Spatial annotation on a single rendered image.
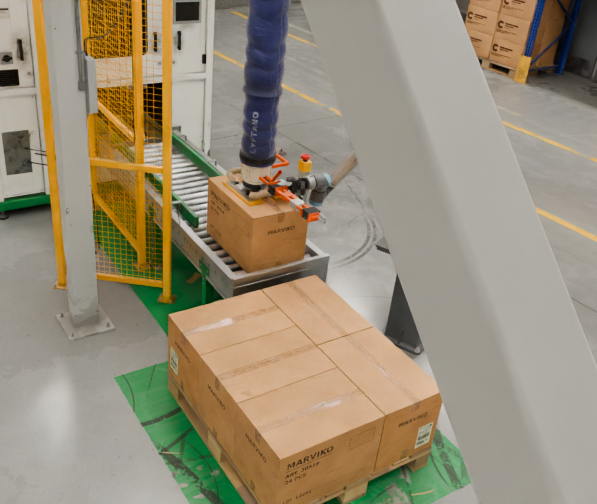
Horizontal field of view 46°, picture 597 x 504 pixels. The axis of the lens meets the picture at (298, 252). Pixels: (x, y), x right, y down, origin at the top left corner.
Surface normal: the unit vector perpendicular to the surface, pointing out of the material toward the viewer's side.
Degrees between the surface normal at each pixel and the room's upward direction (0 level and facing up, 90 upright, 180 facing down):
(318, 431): 0
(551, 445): 45
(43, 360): 0
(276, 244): 90
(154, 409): 0
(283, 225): 90
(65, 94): 90
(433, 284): 90
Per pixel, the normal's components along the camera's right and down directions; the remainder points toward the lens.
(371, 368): 0.09, -0.86
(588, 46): -0.78, 0.26
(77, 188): 0.54, 0.47
